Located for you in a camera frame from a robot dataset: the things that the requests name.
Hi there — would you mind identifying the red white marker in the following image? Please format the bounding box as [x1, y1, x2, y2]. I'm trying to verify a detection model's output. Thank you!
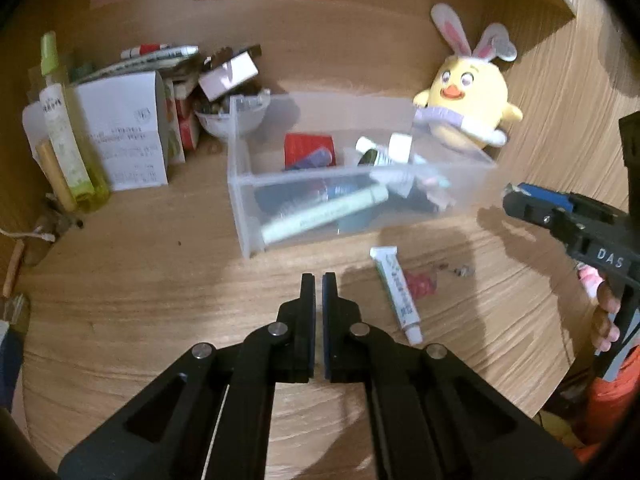
[120, 44, 170, 60]

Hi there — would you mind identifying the red flat packet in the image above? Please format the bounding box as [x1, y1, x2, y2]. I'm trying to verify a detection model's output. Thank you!
[284, 132, 335, 170]

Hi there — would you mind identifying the clear plastic storage bin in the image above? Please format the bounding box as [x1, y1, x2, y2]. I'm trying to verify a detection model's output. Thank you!
[228, 92, 497, 258]

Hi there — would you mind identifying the orange sleeve forearm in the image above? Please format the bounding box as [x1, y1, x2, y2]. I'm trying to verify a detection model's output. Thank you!
[574, 347, 639, 464]

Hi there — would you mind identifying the pink candy wrapper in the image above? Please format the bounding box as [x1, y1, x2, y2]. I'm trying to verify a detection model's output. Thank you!
[404, 263, 448, 300]

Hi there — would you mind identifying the dark bottle white label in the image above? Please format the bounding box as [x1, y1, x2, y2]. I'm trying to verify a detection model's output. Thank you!
[355, 136, 394, 166]

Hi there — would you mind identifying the right hand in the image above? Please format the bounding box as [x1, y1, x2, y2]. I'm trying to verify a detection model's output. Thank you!
[577, 263, 620, 352]

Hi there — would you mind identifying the stack of booklets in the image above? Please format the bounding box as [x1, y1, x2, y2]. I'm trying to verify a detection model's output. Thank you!
[75, 46, 200, 84]

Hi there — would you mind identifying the white bowl of trinkets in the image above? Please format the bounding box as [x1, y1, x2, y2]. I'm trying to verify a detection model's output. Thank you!
[195, 89, 271, 140]

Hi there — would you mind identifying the long pale green tube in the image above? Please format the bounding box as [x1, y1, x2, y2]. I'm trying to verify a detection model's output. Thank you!
[260, 184, 388, 246]

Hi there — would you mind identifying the yellow-green lotion bottle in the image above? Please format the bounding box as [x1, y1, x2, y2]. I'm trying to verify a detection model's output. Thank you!
[39, 32, 110, 211]

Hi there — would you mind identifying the wooden stick with string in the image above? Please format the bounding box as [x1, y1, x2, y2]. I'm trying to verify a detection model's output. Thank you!
[1, 230, 56, 298]

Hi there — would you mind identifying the white paper box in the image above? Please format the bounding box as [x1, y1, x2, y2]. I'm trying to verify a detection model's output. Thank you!
[72, 72, 168, 192]

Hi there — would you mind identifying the white green ointment tube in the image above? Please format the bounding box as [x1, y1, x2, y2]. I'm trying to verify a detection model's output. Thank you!
[370, 246, 423, 346]

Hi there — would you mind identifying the yellow chick plush toy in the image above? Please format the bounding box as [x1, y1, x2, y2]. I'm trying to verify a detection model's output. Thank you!
[413, 3, 523, 148]

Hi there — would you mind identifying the teal small tube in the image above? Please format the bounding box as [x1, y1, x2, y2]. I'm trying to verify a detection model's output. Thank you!
[411, 154, 450, 190]

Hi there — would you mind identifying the red patterned box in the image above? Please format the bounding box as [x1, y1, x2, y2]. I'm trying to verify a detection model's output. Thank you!
[163, 76, 200, 165]

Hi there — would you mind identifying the small white pink box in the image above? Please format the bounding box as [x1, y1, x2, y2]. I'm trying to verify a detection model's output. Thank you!
[198, 52, 259, 101]

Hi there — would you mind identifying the small white tube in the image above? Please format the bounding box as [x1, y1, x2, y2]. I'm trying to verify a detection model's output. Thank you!
[387, 132, 412, 165]

